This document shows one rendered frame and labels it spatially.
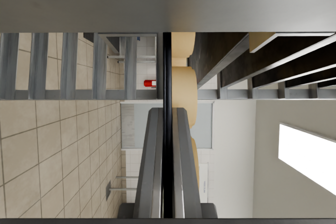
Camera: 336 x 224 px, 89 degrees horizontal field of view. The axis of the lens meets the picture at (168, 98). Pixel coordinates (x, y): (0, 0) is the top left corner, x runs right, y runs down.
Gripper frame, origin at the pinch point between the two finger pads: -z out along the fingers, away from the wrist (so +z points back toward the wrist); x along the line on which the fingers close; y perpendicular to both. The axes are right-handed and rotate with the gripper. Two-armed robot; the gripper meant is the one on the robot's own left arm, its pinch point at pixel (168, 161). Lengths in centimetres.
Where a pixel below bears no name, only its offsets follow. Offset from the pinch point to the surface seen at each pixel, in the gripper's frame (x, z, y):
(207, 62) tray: 5.8, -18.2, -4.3
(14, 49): -46, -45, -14
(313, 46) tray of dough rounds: 15.2, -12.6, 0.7
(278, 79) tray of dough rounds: 23.8, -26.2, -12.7
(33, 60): -39, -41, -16
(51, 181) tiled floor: -106, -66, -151
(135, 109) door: -73, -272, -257
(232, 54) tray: 6.4, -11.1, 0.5
